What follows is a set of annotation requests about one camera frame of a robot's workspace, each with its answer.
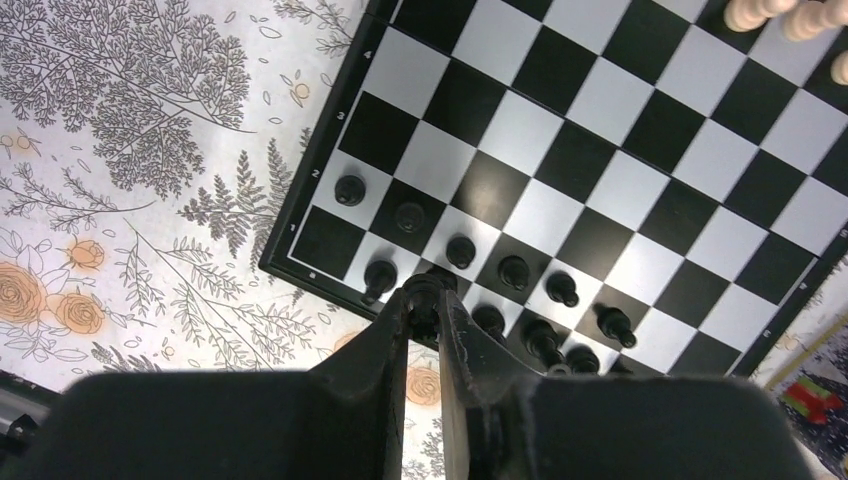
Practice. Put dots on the black chess pawn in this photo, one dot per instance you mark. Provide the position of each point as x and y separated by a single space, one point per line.
349 190
380 276
491 321

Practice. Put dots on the black chess piece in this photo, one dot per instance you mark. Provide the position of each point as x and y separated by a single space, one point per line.
409 217
460 252
541 341
422 290
616 325
514 272

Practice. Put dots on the floral table mat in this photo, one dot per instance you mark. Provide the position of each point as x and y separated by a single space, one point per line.
147 151

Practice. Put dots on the black chess piece twelfth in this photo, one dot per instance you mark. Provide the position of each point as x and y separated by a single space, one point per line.
582 360

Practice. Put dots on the black silver chess board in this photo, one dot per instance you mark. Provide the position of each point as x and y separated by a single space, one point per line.
690 175

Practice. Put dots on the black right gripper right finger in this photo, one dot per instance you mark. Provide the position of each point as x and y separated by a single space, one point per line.
503 420

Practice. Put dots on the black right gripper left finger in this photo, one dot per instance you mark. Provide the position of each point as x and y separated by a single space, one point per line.
341 419

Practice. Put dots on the gold tin of black pieces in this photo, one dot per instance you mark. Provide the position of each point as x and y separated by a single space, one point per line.
812 392

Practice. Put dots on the black chess piece eleventh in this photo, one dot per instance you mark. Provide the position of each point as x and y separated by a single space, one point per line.
561 288

